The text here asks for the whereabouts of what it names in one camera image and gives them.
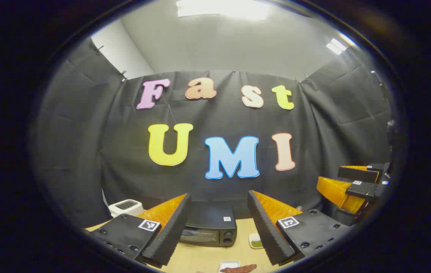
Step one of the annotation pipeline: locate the white toaster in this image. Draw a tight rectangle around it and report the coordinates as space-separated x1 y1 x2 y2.
108 199 144 218

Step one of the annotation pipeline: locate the white rectangular dish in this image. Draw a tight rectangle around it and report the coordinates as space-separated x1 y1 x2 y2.
219 260 241 273

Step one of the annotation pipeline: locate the white divided bean dish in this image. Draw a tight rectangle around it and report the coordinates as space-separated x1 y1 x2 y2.
249 233 264 249

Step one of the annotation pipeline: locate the large ceiling light panel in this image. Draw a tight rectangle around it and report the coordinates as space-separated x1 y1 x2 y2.
177 0 270 20

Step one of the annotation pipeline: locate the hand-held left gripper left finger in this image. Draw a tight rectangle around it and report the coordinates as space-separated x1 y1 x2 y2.
87 193 192 267

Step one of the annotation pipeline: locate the small ceiling light panel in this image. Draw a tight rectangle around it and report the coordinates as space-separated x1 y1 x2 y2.
326 38 347 55

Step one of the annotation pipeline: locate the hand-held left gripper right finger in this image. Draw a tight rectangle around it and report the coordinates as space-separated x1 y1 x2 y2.
247 190 352 266

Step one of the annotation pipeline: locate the red grilled meat food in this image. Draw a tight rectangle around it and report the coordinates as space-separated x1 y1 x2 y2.
220 264 258 273

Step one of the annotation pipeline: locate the black electric oven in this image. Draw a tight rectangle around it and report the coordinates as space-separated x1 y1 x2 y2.
179 205 238 248

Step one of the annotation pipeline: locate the black backdrop cloth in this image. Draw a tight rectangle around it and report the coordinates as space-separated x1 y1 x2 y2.
33 38 394 228

